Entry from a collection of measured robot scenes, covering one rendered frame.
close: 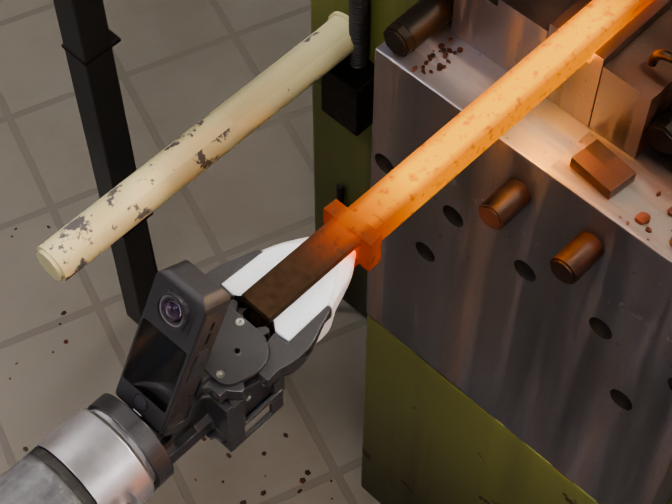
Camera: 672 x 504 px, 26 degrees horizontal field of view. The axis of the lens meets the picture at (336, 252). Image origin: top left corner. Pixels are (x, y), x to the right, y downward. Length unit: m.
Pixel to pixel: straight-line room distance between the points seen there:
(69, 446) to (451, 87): 0.48
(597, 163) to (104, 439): 0.47
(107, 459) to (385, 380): 0.81
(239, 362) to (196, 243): 1.28
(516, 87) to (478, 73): 0.13
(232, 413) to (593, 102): 0.41
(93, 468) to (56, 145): 1.48
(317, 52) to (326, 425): 0.66
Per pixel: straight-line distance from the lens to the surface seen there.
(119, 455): 0.95
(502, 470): 1.65
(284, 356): 0.98
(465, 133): 1.09
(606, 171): 1.19
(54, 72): 2.49
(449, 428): 1.67
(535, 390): 1.46
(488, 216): 1.21
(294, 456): 2.06
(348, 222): 1.03
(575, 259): 1.19
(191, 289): 0.90
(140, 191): 1.52
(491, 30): 1.24
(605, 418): 1.40
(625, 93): 1.17
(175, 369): 0.93
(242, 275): 1.01
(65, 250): 1.49
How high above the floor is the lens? 1.87
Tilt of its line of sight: 57 degrees down
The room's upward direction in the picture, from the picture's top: straight up
